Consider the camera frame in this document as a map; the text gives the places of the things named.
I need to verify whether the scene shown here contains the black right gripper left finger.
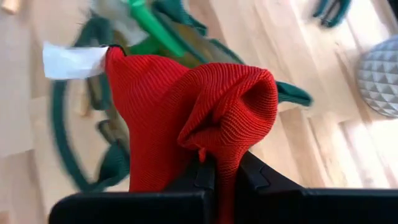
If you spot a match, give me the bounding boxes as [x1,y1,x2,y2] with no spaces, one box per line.
[48,152,216,224]

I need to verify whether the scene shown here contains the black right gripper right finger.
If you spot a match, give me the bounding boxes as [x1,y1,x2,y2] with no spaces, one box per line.
[235,151,398,224]

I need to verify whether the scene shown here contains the red knit gardening gloves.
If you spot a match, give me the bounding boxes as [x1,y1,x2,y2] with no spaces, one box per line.
[42,42,279,224]

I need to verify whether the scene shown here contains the beige green-trimmed gardening bag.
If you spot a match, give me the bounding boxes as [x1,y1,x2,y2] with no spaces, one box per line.
[49,0,313,192]

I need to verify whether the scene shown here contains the green spray bottle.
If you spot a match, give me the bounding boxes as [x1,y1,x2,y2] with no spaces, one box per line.
[124,0,189,60]

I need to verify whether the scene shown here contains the succulent in grey pot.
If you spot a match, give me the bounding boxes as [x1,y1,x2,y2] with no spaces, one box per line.
[356,35,398,119]

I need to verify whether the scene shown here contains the dark-handled pruning shears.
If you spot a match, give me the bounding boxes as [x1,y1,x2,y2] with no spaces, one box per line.
[312,0,353,29]

